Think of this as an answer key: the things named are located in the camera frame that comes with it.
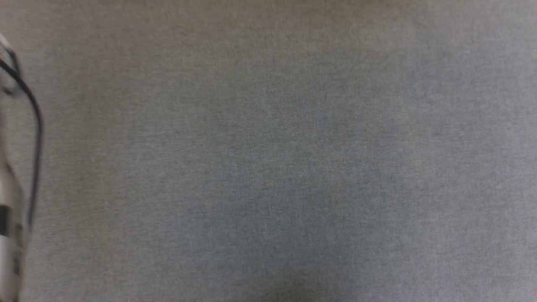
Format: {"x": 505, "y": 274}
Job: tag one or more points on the grey fabric sofa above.
{"x": 293, "y": 159}

